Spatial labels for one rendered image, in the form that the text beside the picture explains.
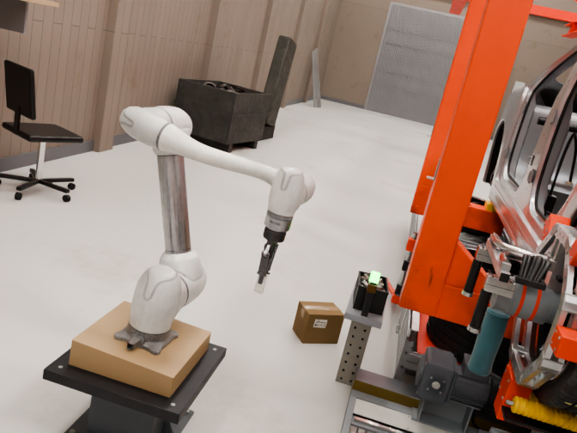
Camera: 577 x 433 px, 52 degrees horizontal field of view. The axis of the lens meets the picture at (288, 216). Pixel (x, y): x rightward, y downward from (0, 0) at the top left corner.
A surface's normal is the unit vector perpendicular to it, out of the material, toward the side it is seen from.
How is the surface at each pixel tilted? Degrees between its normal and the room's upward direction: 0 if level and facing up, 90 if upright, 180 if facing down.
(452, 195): 90
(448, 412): 90
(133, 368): 90
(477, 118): 90
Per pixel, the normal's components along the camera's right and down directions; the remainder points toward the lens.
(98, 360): -0.22, 0.22
